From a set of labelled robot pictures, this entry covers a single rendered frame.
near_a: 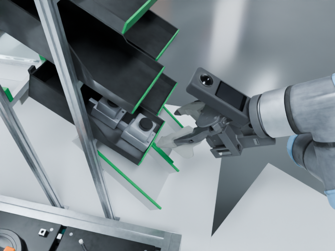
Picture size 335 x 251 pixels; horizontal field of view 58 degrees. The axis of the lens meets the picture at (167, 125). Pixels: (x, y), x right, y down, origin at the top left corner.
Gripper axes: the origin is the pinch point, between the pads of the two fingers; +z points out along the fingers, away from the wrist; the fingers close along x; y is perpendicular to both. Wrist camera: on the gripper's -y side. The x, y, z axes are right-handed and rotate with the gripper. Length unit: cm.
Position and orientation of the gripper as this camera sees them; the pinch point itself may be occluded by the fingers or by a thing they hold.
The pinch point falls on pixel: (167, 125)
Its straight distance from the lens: 60.7
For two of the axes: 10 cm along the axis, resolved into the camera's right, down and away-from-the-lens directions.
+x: 3.9, -6.9, 6.1
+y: 5.5, 7.1, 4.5
